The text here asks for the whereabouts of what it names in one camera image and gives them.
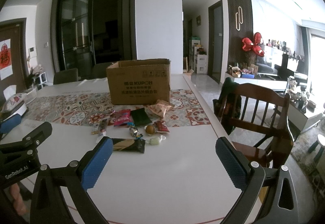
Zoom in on dark dining chair left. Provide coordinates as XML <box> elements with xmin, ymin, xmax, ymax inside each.
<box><xmin>53</xmin><ymin>68</ymin><xmax>78</xmax><ymax>85</ymax></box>

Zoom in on pink snack packet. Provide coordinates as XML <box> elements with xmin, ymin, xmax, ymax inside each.
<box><xmin>114</xmin><ymin>109</ymin><xmax>132</xmax><ymax>127</ymax></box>

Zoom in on black gold snack bar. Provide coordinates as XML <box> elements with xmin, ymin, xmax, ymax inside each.
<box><xmin>112</xmin><ymin>138</ymin><xmax>145</xmax><ymax>154</ymax></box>

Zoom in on dark green snack packet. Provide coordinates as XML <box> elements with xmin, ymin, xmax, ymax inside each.
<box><xmin>131</xmin><ymin>108</ymin><xmax>152</xmax><ymax>126</ymax></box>

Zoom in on dark glass sliding doors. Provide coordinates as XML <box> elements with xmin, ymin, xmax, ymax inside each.
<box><xmin>50</xmin><ymin>0</ymin><xmax>137</xmax><ymax>80</ymax></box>

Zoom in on pale green candy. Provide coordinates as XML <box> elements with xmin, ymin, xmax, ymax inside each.
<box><xmin>149</xmin><ymin>135</ymin><xmax>166</xmax><ymax>145</ymax></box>

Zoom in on dark dining chair right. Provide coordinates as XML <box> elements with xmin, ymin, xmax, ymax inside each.
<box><xmin>92</xmin><ymin>62</ymin><xmax>112</xmax><ymax>79</ymax></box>

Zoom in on coffee table with items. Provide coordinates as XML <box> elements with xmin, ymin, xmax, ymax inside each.
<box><xmin>285</xmin><ymin>76</ymin><xmax>324</xmax><ymax>132</ymax></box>

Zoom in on dark dining chair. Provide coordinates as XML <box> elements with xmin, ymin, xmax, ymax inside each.
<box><xmin>53</xmin><ymin>68</ymin><xmax>78</xmax><ymax>85</ymax></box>
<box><xmin>92</xmin><ymin>62</ymin><xmax>112</xmax><ymax>79</ymax></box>

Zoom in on orange beige snack bag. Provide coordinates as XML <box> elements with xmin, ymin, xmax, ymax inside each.
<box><xmin>148</xmin><ymin>100</ymin><xmax>174</xmax><ymax>118</ymax></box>

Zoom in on red fu poster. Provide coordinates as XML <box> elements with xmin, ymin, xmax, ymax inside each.
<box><xmin>0</xmin><ymin>39</ymin><xmax>13</xmax><ymax>80</ymax></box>

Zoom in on white storage drawers hallway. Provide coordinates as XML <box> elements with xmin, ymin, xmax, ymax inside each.
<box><xmin>190</xmin><ymin>37</ymin><xmax>208</xmax><ymax>74</ymax></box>

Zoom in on wooden chair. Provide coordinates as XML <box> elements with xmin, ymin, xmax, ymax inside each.
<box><xmin>213</xmin><ymin>77</ymin><xmax>294</xmax><ymax>168</ymax></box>

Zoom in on dark hallway door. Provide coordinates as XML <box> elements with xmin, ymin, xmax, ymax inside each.
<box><xmin>208</xmin><ymin>0</ymin><xmax>224</xmax><ymax>84</ymax></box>

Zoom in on person's left hand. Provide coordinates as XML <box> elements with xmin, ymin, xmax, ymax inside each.
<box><xmin>9</xmin><ymin>183</ymin><xmax>27</xmax><ymax>216</ymax></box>

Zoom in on brown cardboard box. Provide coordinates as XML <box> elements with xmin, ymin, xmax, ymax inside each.
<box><xmin>106</xmin><ymin>59</ymin><xmax>170</xmax><ymax>105</ymax></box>

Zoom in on white low tv cabinet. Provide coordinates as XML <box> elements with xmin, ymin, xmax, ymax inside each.
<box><xmin>225</xmin><ymin>73</ymin><xmax>287</xmax><ymax>92</ymax></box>

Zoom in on red small snack packet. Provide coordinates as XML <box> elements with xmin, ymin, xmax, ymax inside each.
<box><xmin>154</xmin><ymin>120</ymin><xmax>170</xmax><ymax>133</ymax></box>

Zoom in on patterned table mat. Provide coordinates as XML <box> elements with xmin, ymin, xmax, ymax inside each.
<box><xmin>26</xmin><ymin>89</ymin><xmax>210</xmax><ymax>127</ymax></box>

